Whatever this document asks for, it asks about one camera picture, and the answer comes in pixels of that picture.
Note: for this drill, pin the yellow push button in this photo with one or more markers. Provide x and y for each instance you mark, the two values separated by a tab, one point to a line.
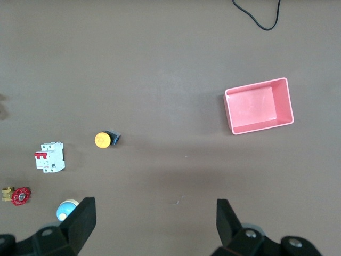
102	140

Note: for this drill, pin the pink plastic bin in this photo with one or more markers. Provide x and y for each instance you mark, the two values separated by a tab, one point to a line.
253	106

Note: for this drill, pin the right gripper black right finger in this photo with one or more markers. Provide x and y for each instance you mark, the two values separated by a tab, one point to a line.
229	229

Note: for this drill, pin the blue call bell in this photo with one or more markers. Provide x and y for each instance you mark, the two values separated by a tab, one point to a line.
65	209

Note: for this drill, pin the white circuit breaker red switch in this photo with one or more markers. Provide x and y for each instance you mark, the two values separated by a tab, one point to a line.
53	157

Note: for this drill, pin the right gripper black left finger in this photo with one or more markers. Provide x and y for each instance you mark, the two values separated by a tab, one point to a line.
77	226

